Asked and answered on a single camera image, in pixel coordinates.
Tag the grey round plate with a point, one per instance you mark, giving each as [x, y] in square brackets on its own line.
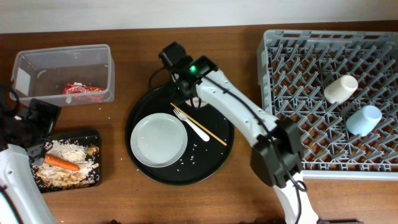
[158, 140]

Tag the black rectangular waste tray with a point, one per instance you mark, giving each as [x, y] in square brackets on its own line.
[85, 137]

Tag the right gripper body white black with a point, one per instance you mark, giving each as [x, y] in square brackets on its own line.
[179, 89]

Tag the light blue cup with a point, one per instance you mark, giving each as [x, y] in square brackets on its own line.
[364, 120]

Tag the orange carrot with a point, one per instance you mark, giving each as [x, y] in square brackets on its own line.
[58, 162]

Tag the white tissue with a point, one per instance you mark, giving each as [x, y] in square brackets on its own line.
[69, 99]

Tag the wooden chopstick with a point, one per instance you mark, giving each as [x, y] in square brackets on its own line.
[201, 126]

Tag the red snack wrapper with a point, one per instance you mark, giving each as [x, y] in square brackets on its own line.
[91, 93]

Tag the pink small bowl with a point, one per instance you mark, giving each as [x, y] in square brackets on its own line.
[196, 102]

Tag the white plastic fork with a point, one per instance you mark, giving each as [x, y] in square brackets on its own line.
[203, 135]

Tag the grey dishwasher rack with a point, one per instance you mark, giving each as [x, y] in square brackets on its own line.
[295, 66]

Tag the round black serving tray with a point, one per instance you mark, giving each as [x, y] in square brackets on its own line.
[200, 159]

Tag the clear plastic bin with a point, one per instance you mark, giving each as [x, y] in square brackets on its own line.
[43, 73]

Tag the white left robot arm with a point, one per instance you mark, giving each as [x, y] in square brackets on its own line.
[21, 199]

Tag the brown mushroom piece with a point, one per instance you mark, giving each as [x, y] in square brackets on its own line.
[90, 151]

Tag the white cup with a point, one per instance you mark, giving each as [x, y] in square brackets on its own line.
[341, 89]

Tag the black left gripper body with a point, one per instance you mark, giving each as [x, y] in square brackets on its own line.
[40, 125]

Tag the pile of rice scraps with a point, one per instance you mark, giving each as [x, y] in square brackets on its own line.
[51, 178]

